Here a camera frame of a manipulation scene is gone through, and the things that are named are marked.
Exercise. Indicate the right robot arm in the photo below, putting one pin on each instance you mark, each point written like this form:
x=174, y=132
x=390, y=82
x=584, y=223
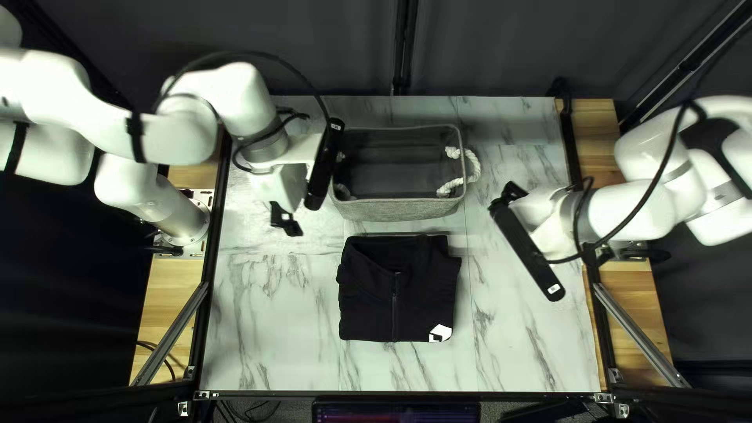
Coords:
x=658, y=194

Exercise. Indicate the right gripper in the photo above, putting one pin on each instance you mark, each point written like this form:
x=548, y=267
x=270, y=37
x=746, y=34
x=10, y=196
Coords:
x=546, y=217

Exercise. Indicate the laptop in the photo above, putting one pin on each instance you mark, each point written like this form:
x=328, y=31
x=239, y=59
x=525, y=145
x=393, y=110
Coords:
x=396, y=412

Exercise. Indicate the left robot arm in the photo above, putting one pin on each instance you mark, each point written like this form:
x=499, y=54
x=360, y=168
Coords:
x=147, y=129

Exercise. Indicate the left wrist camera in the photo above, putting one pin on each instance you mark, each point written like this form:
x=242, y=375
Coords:
x=323, y=164

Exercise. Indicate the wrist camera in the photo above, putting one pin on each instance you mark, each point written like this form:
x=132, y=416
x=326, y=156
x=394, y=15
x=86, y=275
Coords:
x=323, y=164
x=526, y=247

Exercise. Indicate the black sweatshirt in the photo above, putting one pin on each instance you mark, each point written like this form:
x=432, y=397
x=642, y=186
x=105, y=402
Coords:
x=396, y=288

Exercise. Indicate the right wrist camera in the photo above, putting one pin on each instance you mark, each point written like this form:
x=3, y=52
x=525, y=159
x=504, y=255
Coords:
x=526, y=247

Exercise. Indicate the grey fabric basket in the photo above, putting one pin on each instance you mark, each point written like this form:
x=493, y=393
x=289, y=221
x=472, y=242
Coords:
x=399, y=203

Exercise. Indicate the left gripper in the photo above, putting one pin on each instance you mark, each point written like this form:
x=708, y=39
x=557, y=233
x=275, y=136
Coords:
x=288, y=185

